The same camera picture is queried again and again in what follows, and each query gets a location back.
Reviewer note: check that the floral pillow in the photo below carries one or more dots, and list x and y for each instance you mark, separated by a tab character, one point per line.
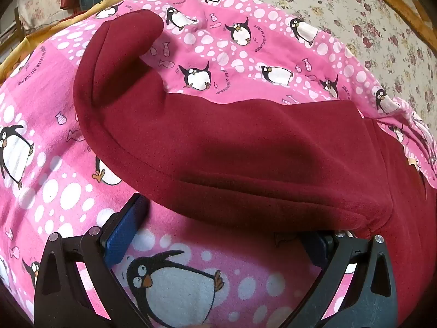
37	0

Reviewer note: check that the dark red fleece garment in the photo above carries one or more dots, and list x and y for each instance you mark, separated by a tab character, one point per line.
239	150

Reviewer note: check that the pink penguin print blanket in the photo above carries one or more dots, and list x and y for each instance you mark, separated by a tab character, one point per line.
41	191

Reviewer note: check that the floral bed sheet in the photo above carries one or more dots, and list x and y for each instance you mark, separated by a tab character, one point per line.
307	0

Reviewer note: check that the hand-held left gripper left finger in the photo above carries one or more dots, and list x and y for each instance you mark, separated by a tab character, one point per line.
124	227

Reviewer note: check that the curved wooden bed frame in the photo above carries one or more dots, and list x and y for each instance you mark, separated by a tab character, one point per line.
403	5

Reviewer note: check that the orange yellow cloth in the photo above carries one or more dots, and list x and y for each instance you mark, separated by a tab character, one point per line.
44	30

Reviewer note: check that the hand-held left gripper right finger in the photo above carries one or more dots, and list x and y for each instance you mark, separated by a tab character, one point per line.
315	247

